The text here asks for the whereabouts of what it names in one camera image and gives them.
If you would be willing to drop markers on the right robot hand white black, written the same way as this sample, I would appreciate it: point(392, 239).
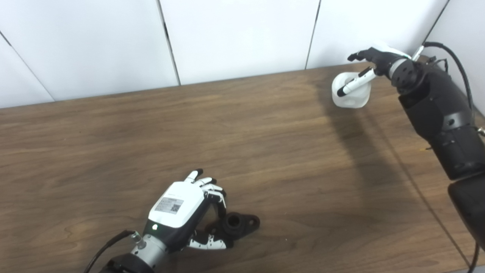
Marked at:
point(379, 60)

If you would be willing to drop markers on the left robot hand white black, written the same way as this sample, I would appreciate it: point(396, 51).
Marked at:
point(174, 212)

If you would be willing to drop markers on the round white plastic piece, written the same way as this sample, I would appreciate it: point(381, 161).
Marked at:
point(354, 96)

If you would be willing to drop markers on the black plastic holder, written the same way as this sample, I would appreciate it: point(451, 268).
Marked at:
point(237, 225)

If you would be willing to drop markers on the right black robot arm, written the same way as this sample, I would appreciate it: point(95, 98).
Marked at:
point(439, 110)

